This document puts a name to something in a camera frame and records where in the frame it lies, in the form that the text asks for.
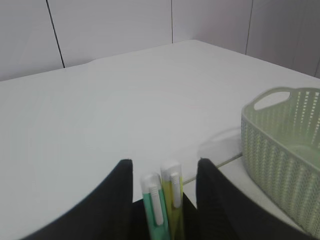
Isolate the black square pen holder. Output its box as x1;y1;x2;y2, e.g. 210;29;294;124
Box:
128;193;202;240

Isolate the mint green pen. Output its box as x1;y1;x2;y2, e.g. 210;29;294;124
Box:
140;172;171;240

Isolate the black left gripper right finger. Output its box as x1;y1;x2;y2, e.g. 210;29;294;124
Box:
196;158;312;240

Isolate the yellow utility knife pen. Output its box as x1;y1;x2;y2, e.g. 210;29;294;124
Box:
160;161;185;240

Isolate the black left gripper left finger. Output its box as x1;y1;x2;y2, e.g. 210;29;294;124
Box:
26;159;133;240

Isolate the grey-green woven plastic basket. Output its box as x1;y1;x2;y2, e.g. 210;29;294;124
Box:
241;87;320;238

